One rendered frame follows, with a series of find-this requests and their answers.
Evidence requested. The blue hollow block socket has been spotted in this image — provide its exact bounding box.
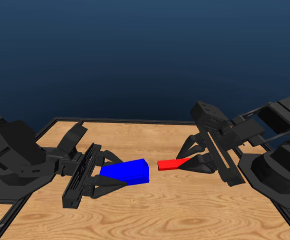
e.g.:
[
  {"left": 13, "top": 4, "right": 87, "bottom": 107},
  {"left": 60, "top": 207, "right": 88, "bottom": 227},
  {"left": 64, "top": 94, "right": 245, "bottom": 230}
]
[{"left": 99, "top": 158, "right": 150, "bottom": 186}]

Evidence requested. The thin red bar peg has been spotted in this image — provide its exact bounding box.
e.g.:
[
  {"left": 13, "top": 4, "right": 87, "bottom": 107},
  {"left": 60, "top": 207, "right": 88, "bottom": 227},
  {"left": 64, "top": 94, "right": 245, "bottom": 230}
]
[{"left": 157, "top": 157, "right": 192, "bottom": 172}]

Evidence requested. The black table frame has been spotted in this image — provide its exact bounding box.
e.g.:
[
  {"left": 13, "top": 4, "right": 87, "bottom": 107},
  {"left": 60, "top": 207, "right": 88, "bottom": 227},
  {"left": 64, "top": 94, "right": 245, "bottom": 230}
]
[{"left": 0, "top": 116, "right": 290, "bottom": 240}]

